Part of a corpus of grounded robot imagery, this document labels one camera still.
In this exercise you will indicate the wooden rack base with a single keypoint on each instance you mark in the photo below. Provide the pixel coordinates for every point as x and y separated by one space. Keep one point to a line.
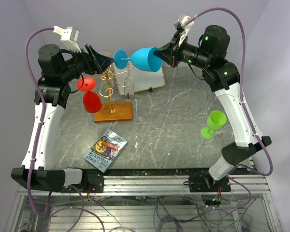
115 111

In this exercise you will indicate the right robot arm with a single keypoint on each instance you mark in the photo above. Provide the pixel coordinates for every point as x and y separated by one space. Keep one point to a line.
223 78

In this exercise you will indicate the colourful treehouse book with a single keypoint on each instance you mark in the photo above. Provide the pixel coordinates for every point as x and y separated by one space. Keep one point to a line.
105 150

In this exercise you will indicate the aluminium rail frame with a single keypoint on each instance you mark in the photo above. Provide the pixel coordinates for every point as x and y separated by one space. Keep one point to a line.
155 200

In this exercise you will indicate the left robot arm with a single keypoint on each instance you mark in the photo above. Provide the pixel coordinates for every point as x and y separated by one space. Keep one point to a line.
59 67

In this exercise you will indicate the gold framed whiteboard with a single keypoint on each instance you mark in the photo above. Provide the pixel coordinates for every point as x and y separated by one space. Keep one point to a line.
142 80

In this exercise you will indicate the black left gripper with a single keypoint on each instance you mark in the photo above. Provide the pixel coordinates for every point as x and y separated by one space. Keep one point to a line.
94 62

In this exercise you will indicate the blue plastic goblet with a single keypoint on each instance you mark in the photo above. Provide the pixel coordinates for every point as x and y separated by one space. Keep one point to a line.
143 59

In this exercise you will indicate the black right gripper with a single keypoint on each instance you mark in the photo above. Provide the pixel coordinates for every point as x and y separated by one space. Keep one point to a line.
165 53

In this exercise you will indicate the red plastic goblet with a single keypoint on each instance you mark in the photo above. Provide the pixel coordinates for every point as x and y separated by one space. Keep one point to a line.
91 99

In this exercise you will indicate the clear wine glass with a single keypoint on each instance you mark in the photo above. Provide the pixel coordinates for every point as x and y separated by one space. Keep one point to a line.
128 82

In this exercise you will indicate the gold wire glass rack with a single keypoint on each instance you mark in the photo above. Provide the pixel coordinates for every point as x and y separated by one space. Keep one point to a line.
107 82

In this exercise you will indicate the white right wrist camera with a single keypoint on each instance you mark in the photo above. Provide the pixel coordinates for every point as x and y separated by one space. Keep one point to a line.
184 24

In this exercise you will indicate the green plastic goblet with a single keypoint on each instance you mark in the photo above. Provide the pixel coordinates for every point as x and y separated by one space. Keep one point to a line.
215 121

